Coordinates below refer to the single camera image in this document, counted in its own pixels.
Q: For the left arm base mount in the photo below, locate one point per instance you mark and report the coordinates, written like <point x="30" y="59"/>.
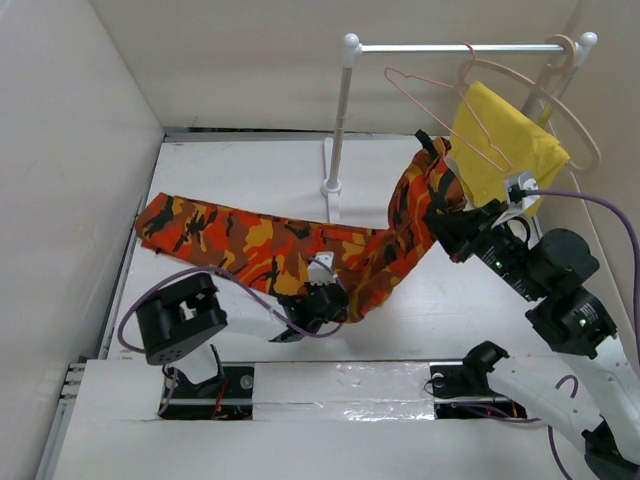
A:
<point x="228" y="397"/>

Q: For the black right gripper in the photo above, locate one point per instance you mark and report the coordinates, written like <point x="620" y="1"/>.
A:
<point x="461" y="231"/>

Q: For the white metal clothes rack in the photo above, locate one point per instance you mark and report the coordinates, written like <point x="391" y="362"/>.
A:
<point x="353" y="49"/>

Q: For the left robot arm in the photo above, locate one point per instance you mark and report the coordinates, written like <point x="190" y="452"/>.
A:
<point x="177" y="324"/>

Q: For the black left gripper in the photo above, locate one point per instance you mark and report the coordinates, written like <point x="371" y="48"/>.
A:
<point x="311" y="288"/>

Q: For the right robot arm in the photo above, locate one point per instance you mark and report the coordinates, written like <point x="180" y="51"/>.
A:
<point x="574" y="324"/>

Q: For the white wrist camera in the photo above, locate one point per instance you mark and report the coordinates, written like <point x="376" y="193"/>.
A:
<point x="320" y="269"/>
<point x="521" y="194"/>

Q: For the wooden round hanger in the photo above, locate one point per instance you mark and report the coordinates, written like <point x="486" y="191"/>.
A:
<point x="551" y="83"/>

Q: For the orange camouflage trousers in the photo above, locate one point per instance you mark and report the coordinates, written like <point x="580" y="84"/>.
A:
<point x="270" y="253"/>

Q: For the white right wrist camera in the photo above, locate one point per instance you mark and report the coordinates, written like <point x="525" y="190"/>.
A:
<point x="521" y="194"/>

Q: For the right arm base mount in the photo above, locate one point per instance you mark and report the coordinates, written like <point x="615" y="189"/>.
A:
<point x="456" y="396"/>

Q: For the yellow folded cloth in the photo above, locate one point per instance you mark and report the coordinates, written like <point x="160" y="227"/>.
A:
<point x="492" y="141"/>

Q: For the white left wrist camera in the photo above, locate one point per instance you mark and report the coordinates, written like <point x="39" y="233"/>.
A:
<point x="320" y="269"/>

